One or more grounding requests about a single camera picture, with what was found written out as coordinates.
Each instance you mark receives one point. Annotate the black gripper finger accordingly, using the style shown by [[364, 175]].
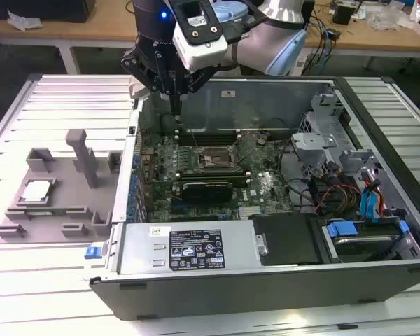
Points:
[[140, 66], [199, 78]]

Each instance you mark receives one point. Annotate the wooden desk white frame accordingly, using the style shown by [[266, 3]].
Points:
[[371, 38], [101, 31]]

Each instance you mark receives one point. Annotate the blue case latch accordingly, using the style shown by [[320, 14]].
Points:
[[92, 252]]

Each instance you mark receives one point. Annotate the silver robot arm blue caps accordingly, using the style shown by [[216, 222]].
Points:
[[255, 45]]

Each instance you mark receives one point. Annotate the black open PC case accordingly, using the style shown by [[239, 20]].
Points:
[[231, 297]]

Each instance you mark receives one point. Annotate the black graphics card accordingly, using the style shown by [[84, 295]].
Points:
[[206, 192]]

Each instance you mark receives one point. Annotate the green motherboard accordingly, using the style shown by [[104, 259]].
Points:
[[262, 175]]

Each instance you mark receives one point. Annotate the silver chipset heatsink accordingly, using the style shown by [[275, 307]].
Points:
[[251, 211]]

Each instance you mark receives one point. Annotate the hard disk blue carrier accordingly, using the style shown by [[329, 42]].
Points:
[[364, 245]]

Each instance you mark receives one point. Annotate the large black box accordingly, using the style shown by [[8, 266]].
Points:
[[38, 8]]

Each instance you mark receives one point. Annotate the black plastic shroud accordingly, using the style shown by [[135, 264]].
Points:
[[287, 238]]

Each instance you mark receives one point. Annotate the silver power supply unit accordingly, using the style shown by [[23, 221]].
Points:
[[136, 245]]

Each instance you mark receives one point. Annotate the clear plastic bags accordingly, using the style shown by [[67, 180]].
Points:
[[388, 15]]

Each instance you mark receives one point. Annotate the silver metal drive bracket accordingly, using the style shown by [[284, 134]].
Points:
[[308, 141]]

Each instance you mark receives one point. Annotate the white wrist camera black mount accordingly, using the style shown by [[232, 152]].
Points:
[[203, 52]]

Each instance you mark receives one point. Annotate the small black adapter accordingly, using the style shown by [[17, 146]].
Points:
[[334, 34]]

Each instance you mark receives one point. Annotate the black RAM slot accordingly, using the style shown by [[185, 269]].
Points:
[[210, 141], [210, 173], [238, 180], [210, 134]]

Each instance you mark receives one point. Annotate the small black box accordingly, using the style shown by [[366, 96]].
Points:
[[343, 15]]

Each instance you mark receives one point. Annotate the grey plastic parts rack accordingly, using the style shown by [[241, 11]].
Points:
[[70, 224]]

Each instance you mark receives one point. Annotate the crumpled white paper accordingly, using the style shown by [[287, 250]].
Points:
[[22, 21]]

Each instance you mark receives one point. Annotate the silver CPU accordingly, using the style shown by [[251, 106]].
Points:
[[36, 190]]

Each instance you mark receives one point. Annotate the green RAM stick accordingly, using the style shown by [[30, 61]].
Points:
[[61, 211]]

